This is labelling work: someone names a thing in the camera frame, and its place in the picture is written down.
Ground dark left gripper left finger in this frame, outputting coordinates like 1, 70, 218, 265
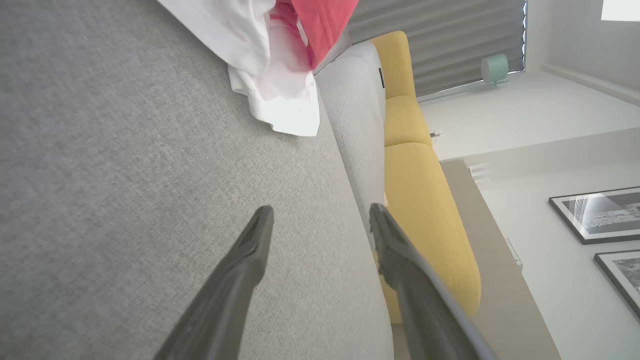
152, 205, 275, 360

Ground red and white jersey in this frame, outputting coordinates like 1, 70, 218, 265
157, 0, 321, 137

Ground black framed picture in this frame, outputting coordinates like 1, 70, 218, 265
594, 250, 640, 321
548, 186, 640, 246

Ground red shorts with white stripe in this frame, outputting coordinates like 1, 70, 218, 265
290, 0, 361, 71

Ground mint green lamp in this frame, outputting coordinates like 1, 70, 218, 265
481, 53, 510, 88

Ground grey pleated curtain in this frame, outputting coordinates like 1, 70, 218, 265
347, 0, 528, 98

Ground grey sofa backrest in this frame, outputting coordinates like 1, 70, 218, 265
314, 40, 388, 251

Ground yellow upholstered armchair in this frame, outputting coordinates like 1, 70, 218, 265
370, 31, 482, 323

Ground grey fabric sofa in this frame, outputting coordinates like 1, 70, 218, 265
0, 0, 396, 360

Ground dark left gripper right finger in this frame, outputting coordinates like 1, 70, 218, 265
369, 203, 499, 360

